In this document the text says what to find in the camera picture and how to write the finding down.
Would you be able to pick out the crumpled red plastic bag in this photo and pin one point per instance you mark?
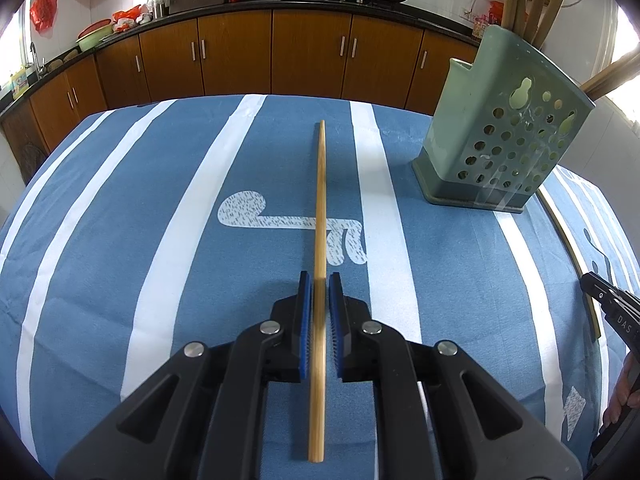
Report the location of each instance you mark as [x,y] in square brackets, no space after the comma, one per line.
[127,15]

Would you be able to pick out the brown wooden base cabinets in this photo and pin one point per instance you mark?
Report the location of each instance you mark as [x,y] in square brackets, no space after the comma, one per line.
[235,55]

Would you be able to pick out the sink faucet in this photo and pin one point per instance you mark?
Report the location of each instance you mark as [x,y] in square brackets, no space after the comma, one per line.
[33,55]

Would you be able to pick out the blue white striped tablecloth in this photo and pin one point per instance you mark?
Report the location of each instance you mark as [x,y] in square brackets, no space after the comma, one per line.
[150,210]

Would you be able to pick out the red hanging plastic bag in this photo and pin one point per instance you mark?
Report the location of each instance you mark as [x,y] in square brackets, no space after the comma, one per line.
[45,10]

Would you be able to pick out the green plastic basin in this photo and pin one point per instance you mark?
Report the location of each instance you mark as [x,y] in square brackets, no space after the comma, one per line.
[92,37]

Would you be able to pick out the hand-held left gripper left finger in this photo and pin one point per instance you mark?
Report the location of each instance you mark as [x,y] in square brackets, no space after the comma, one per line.
[304,330]

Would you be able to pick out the pink patterned box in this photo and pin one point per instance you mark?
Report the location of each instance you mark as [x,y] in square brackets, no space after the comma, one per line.
[481,27]

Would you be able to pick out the kitchen window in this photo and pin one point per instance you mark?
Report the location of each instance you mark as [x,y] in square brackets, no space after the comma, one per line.
[12,40]

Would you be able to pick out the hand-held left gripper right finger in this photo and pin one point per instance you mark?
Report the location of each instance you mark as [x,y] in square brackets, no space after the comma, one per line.
[336,330]

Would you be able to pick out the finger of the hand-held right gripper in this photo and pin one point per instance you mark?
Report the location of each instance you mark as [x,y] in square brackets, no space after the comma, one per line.
[612,305]

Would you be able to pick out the person's right hand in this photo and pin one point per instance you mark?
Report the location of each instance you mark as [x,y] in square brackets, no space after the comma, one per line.
[622,390]

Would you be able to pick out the green perforated chopstick holder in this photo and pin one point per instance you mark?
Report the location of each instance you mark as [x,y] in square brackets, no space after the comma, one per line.
[465,110]

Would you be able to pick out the steel cups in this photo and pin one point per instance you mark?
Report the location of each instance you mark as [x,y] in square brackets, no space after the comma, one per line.
[158,2]

